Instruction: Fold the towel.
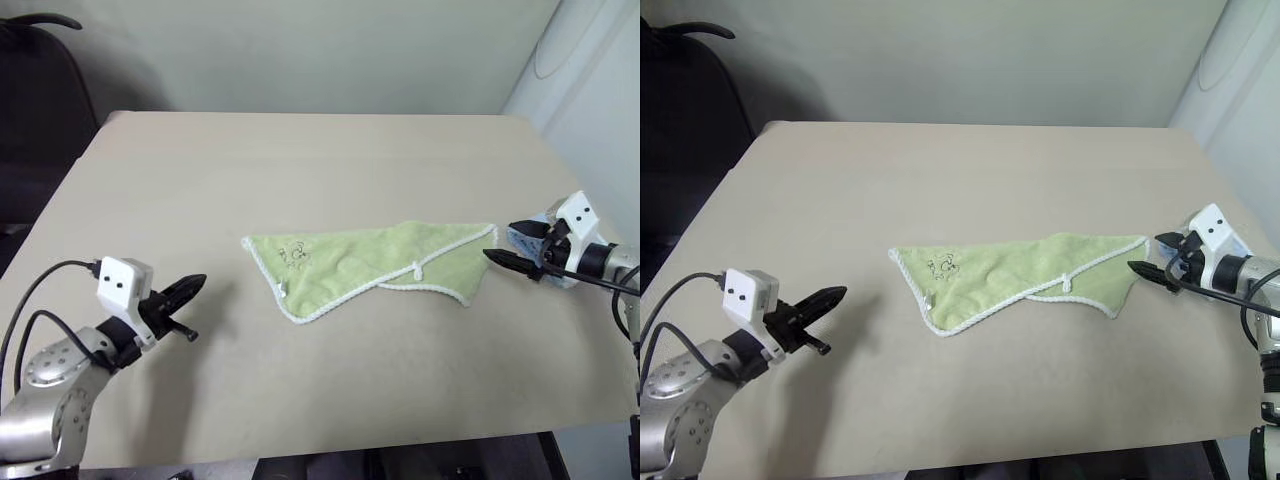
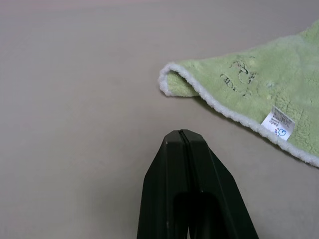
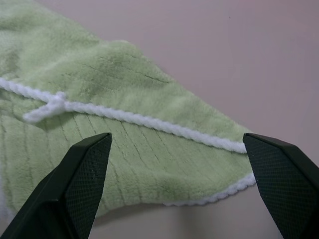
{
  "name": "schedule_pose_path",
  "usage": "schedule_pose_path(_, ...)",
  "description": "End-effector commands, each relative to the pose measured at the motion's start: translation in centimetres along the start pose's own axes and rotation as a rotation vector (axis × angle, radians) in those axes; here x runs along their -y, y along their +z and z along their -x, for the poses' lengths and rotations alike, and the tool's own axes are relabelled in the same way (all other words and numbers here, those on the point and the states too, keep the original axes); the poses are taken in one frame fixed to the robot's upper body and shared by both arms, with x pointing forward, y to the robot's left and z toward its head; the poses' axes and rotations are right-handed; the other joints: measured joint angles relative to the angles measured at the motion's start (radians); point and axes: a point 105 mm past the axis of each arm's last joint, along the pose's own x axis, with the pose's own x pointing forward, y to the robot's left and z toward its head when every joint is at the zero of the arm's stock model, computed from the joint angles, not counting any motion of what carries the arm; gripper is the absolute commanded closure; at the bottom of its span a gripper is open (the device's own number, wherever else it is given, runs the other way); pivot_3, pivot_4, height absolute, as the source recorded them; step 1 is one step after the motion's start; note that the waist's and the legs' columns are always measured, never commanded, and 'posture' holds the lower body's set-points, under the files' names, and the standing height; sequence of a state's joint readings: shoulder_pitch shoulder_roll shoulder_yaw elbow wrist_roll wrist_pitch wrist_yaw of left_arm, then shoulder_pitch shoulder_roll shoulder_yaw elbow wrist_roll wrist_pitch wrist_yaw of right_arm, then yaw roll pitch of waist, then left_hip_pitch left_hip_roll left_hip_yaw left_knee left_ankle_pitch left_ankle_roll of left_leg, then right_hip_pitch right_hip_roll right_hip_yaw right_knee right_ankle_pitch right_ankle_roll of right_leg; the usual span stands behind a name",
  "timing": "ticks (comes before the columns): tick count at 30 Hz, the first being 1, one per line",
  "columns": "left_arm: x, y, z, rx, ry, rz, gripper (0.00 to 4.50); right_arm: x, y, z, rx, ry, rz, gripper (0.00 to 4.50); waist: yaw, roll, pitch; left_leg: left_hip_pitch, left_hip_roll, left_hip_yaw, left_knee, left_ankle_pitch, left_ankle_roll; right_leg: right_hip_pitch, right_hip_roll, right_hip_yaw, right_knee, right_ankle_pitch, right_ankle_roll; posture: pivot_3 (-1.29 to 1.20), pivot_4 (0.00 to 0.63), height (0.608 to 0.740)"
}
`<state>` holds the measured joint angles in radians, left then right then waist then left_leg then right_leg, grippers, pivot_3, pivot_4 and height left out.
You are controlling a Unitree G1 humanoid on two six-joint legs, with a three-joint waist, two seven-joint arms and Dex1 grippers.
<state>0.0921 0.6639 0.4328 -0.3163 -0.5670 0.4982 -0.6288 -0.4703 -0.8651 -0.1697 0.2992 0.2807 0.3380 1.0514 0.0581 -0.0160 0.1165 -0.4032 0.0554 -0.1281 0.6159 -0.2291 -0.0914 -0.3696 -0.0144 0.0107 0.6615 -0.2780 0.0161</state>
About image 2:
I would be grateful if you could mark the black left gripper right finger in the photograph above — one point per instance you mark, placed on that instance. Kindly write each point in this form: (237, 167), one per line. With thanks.
(214, 179)

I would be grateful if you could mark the green towel with white trim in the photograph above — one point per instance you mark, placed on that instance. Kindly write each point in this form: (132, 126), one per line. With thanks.
(261, 82)

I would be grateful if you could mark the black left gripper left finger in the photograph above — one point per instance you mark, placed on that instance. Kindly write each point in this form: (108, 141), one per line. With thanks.
(163, 179)

